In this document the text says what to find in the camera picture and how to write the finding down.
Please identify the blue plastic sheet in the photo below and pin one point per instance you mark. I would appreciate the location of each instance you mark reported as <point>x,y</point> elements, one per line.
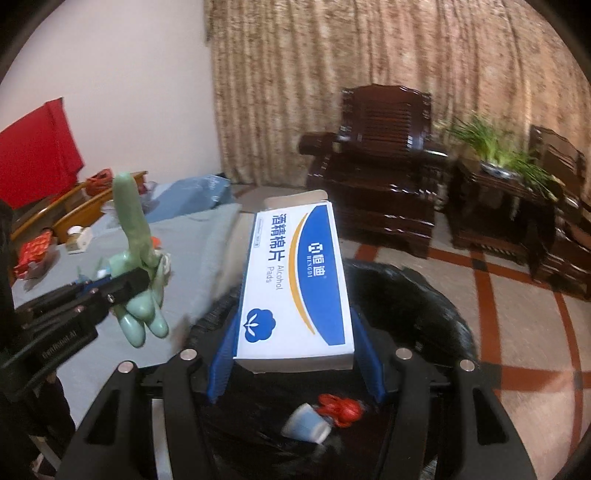
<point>194,191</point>

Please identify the dark wooden side table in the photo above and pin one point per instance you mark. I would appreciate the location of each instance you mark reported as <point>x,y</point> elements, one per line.
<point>498,217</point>

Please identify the light wooden chair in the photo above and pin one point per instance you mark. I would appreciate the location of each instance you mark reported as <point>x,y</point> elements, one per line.
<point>81,210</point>
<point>37,217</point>

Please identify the tissue box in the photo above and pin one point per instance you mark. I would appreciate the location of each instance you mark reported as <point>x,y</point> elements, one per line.
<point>78,238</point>

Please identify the red cloth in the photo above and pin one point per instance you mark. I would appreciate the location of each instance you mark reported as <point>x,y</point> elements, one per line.
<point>37,147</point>

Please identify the green potted plant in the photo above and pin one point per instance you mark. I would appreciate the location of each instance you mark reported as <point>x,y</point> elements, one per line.
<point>494,152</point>

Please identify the bin with black bag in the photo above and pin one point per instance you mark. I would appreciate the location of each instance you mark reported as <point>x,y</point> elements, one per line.
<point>415,314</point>

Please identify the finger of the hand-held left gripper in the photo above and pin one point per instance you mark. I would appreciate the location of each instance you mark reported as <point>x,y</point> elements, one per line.
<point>129,286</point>
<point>87,286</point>

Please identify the red patterned packet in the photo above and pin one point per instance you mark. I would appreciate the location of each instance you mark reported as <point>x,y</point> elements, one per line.
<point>32,256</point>

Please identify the red crumpled wrapper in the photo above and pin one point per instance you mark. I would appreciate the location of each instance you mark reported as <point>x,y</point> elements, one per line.
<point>341,407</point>

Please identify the dark wooden armchair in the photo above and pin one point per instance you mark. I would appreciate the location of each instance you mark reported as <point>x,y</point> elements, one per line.
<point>568,240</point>
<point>374,184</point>

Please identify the small white blue cup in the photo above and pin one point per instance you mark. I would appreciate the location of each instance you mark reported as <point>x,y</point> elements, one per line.
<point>304,422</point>

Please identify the red fruit ornament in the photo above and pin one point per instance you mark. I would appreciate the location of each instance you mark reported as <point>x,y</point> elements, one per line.
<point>99,181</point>

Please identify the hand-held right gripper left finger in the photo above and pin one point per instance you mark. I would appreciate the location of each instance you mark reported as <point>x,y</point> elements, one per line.
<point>220,364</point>

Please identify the green rubber glove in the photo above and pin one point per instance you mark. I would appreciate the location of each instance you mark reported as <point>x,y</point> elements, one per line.
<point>131,221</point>

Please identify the white blue cardboard box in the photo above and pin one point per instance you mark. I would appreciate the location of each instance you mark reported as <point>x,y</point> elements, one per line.
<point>295,277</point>

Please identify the beige patterned curtain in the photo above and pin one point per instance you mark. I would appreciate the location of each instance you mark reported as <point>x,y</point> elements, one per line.
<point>323,92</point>

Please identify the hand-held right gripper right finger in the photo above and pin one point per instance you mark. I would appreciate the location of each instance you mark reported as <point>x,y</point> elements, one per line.
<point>371,360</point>

